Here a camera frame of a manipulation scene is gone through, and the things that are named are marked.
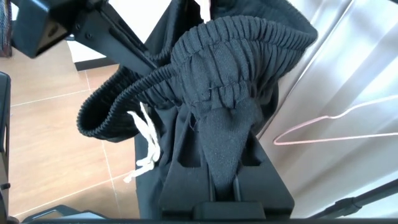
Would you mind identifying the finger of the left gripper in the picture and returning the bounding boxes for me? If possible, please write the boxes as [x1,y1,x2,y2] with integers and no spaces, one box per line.
[73,1,158,77]

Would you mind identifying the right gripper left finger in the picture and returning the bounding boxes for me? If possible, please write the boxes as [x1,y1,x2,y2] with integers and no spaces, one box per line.
[158,136,216,219]

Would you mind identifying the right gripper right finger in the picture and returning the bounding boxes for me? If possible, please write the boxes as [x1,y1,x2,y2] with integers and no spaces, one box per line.
[233,133,295,219]

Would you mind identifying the black shorts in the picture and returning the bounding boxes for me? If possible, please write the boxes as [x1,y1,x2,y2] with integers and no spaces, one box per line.
[76,0,319,220]

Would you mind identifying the pink clothes hanger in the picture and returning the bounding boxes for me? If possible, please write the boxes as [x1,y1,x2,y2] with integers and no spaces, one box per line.
[272,95,398,147]

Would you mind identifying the black clothes rack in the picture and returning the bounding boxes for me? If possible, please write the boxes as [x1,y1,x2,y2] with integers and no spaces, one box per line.
[309,177,398,220]

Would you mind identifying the beige curtain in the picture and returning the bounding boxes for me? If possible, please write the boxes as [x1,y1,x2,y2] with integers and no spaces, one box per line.
[257,0,398,218]

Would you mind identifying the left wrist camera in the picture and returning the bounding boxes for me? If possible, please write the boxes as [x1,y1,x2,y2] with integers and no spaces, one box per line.
[10,0,70,60]

